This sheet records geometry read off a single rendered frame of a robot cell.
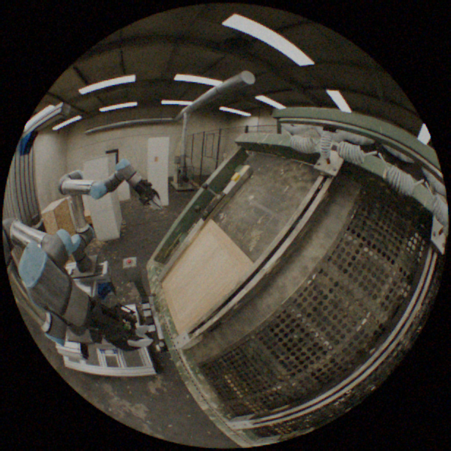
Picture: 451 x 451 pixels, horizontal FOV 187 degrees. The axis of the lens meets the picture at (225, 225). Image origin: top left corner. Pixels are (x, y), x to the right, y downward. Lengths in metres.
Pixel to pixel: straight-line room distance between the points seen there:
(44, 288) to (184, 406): 1.65
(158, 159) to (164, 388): 4.64
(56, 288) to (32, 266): 0.05
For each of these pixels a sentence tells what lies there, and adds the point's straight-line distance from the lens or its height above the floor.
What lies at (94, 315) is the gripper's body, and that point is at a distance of 0.29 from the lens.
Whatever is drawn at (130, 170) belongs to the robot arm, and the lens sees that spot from 0.79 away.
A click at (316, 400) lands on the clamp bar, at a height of 1.25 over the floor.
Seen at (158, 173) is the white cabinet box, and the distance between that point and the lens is 4.46.
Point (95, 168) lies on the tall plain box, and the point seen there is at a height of 1.53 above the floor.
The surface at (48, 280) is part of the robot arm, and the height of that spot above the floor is 1.60.
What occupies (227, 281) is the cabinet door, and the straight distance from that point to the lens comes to 0.66.
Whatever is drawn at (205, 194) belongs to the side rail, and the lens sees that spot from 1.08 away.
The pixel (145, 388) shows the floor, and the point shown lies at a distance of 1.85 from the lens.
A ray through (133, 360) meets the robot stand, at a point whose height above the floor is 0.21.
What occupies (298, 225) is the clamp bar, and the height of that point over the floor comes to 1.53.
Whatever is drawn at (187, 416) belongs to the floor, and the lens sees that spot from 1.81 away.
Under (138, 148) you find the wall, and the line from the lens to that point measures 8.79.
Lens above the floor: 1.72
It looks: 29 degrees down
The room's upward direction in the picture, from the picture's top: 7 degrees clockwise
